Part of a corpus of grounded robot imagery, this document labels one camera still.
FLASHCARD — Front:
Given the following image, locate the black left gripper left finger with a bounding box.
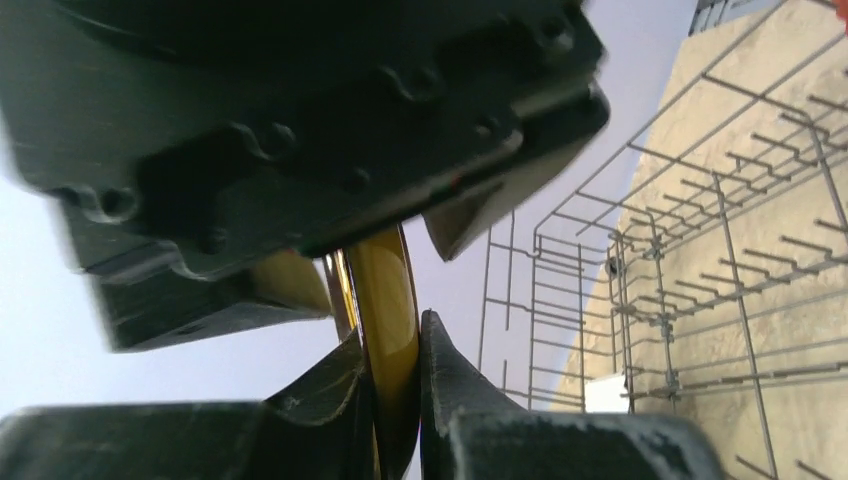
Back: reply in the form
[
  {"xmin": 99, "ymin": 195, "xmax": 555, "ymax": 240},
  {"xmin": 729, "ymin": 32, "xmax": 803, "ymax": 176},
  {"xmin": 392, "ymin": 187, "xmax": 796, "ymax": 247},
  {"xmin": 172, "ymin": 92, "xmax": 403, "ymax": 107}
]
[{"xmin": 1, "ymin": 336, "xmax": 374, "ymax": 479}]

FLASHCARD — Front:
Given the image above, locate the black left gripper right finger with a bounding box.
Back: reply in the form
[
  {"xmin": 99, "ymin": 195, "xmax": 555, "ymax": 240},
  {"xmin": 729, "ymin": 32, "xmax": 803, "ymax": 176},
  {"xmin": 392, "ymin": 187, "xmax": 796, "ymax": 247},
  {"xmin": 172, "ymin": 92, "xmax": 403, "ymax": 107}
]
[{"xmin": 419, "ymin": 310, "xmax": 724, "ymax": 479}]

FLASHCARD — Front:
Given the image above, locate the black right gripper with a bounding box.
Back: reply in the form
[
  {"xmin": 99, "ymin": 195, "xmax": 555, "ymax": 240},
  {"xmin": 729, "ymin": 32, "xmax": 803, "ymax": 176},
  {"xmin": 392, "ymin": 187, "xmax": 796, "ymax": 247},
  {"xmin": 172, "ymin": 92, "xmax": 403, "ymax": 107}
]
[{"xmin": 1, "ymin": 1, "xmax": 609, "ymax": 283}]

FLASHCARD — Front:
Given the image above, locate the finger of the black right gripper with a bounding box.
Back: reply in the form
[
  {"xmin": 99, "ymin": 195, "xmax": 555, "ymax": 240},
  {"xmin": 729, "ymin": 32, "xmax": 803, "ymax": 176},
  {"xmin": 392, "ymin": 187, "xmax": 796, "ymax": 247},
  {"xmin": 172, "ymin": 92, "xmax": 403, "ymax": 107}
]
[
  {"xmin": 92, "ymin": 251, "xmax": 332, "ymax": 353},
  {"xmin": 423, "ymin": 182, "xmax": 530, "ymax": 262}
]

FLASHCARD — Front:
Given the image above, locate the yellow plate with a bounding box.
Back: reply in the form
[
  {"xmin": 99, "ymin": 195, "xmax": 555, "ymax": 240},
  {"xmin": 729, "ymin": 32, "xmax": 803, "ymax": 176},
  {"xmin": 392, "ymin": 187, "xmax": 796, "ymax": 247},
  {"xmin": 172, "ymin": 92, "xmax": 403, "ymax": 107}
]
[{"xmin": 245, "ymin": 226, "xmax": 420, "ymax": 479}]

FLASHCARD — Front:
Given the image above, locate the orange fluted plate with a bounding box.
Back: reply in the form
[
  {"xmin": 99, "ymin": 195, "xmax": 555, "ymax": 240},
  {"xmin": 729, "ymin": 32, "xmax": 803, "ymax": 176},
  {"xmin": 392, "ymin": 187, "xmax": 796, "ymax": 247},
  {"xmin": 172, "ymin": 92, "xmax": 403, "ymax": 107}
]
[{"xmin": 832, "ymin": 0, "xmax": 848, "ymax": 34}]

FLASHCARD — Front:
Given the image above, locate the grey wire dish rack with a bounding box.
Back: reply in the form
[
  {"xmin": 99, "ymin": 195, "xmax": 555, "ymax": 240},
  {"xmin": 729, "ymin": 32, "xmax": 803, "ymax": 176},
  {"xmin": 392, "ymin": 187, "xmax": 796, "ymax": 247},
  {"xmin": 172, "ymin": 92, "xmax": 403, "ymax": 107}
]
[{"xmin": 473, "ymin": 1, "xmax": 847, "ymax": 479}]

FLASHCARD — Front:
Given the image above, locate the aluminium rail right side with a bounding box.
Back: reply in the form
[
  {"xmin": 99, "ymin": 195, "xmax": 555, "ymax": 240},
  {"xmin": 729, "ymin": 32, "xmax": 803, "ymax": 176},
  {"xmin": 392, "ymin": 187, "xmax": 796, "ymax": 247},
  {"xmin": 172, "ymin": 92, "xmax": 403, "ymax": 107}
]
[{"xmin": 688, "ymin": 0, "xmax": 780, "ymax": 36}]

